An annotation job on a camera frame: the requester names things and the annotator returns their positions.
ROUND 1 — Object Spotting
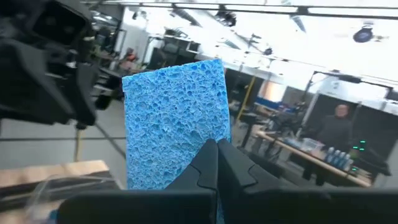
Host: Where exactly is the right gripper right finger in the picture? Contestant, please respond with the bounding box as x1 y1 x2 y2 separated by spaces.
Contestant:
217 138 398 224

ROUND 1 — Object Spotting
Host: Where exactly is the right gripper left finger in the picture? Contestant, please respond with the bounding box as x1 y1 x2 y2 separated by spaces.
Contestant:
57 138 218 224

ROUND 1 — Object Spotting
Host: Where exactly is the light blue sponge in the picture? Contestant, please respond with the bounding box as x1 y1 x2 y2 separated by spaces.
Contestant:
121 58 233 224

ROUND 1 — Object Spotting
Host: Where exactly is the long wooden table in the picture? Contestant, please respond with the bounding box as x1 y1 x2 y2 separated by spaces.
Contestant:
256 130 373 187

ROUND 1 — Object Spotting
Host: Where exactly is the clear storage box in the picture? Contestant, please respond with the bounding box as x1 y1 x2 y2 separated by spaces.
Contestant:
301 138 324 153

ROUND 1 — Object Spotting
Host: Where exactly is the person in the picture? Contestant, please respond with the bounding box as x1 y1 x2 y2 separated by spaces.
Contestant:
313 104 354 153

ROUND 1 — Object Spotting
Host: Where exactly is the yellow pole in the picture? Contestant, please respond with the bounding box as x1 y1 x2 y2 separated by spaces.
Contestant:
236 76 256 122

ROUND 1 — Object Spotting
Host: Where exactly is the clear plastic bin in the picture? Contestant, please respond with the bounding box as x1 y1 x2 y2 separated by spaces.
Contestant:
24 174 124 224

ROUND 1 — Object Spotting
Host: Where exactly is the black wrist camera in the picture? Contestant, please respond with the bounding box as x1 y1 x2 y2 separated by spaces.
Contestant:
29 0 94 47

